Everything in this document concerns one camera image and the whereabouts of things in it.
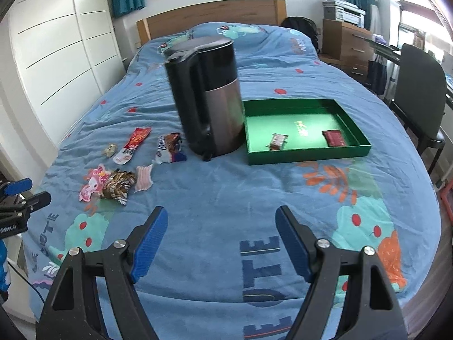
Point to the dark grey office chair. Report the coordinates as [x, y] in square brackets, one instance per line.
[420, 99]

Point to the red frame stool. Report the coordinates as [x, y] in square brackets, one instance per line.
[446, 198]

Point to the wooden drawer cabinet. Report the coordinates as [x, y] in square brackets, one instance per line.
[346, 47]

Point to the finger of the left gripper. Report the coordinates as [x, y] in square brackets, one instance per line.
[35, 202]
[10, 188]

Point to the small orange-brown snack bar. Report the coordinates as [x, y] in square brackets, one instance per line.
[277, 141]

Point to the pale pink striped packet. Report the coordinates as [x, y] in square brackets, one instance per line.
[144, 181]

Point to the red snack packet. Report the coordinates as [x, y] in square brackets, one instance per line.
[334, 138]

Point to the black backpack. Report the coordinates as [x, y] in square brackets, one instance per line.
[305, 26]

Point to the brown gold oatmeal packet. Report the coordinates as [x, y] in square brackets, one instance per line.
[118, 185]

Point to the wooden headboard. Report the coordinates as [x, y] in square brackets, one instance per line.
[254, 12]

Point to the black and steel kettle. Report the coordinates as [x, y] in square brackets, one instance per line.
[205, 85]

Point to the silver blue snack wrapper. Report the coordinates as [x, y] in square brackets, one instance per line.
[169, 149]

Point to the pink cartoon snack packet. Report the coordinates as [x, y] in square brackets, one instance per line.
[95, 180]

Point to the dark blue hanging bag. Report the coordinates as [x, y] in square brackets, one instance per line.
[376, 79]

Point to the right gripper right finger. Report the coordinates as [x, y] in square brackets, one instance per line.
[320, 264]

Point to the small gold wrapped candy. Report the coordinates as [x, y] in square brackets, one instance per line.
[110, 150]

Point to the blue patterned duvet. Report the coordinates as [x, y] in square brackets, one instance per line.
[221, 271]

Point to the red and white snack sachet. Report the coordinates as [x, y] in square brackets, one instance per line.
[125, 154]

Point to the green shallow tray box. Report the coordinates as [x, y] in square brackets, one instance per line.
[303, 120]

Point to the glass desk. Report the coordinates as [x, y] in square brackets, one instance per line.
[393, 55]

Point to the white printer on cabinet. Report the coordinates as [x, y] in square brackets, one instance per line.
[342, 11]

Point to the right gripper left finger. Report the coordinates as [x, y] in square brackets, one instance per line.
[125, 261]

